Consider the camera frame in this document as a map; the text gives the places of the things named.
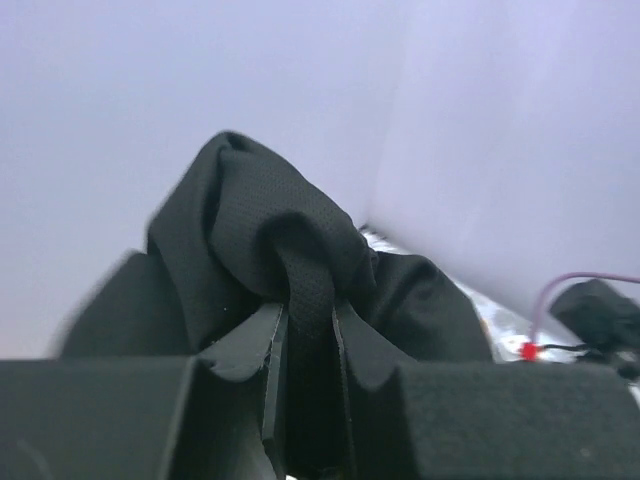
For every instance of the floral patterned table mat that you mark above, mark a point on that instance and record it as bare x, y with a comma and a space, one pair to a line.
500, 320

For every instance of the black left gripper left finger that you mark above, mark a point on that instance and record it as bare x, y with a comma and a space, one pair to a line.
215, 415

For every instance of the black t shirt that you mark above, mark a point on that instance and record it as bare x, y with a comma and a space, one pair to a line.
242, 228

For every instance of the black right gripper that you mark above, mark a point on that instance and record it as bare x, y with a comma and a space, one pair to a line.
606, 324

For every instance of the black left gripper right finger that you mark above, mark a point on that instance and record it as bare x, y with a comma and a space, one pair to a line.
406, 419

